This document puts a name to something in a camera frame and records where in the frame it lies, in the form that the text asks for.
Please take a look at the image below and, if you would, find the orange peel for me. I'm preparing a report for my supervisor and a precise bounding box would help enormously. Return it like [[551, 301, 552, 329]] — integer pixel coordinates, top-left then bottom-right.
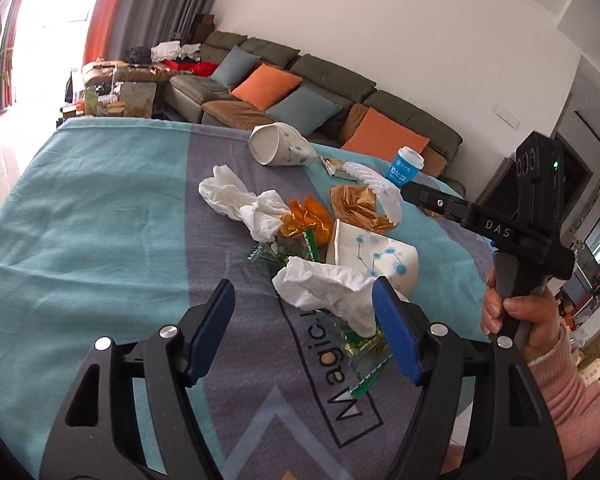
[[279, 196, 334, 247]]

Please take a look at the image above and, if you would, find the orange cushion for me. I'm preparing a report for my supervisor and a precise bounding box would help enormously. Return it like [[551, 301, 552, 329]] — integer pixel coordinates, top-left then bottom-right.
[[342, 108, 429, 162], [230, 64, 302, 112]]

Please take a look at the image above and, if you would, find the white tissue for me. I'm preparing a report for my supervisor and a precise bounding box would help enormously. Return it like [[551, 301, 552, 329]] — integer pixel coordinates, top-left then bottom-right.
[[198, 165, 290, 243], [272, 257, 377, 338]]

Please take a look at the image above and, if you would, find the teal and grey tablecloth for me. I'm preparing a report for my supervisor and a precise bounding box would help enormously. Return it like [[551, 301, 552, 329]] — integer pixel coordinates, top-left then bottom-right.
[[0, 117, 496, 480]]

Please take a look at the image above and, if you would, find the orange and grey curtain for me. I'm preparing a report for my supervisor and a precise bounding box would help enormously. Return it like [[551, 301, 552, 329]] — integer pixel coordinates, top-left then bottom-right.
[[83, 0, 214, 63]]

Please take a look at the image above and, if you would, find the blue paper coffee cup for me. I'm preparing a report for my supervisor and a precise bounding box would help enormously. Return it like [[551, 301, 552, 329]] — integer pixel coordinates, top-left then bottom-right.
[[386, 146, 425, 188]]

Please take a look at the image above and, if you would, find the blue cushion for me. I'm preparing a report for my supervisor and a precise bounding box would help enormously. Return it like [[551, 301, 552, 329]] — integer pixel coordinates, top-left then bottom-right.
[[265, 86, 342, 136], [210, 46, 260, 90]]

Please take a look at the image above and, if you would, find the green sectional sofa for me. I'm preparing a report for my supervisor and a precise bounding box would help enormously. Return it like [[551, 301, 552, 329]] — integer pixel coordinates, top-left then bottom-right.
[[163, 30, 466, 195]]

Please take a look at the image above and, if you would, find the person's right hand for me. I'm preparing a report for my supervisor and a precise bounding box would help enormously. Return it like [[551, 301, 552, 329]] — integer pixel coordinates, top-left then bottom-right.
[[480, 270, 562, 363]]

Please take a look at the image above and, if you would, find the blue cushion far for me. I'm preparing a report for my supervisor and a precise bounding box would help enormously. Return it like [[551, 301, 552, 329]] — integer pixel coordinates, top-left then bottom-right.
[[210, 46, 260, 90]]

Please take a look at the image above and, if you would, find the orange cushion near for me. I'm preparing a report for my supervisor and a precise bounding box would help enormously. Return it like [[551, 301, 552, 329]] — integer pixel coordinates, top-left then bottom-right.
[[342, 108, 429, 162]]

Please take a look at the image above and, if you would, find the orange cushion far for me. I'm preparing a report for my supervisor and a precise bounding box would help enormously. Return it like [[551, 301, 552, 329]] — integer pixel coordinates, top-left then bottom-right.
[[230, 64, 302, 112]]

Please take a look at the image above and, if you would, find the blue cushion near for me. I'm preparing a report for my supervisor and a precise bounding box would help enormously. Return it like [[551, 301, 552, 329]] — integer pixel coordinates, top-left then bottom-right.
[[265, 86, 342, 136]]

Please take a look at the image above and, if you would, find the crushed white paper cup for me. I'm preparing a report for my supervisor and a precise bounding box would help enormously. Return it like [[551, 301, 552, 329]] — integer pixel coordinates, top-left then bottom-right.
[[326, 220, 419, 297]]

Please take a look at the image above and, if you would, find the large gold foil wrapper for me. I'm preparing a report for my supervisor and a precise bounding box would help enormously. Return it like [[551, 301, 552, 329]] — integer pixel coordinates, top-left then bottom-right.
[[329, 185, 396, 234]]

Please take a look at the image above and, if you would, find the green clear snack wrapper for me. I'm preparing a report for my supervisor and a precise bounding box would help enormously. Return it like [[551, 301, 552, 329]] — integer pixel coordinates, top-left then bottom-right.
[[247, 231, 391, 399]]

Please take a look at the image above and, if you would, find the cluttered black coffee table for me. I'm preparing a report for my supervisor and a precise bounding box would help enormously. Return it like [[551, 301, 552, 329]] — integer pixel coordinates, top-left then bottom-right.
[[56, 61, 178, 127]]

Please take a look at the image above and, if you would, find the pink sleeved right forearm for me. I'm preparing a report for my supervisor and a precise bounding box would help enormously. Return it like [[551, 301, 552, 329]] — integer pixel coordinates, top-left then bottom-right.
[[529, 327, 600, 479]]

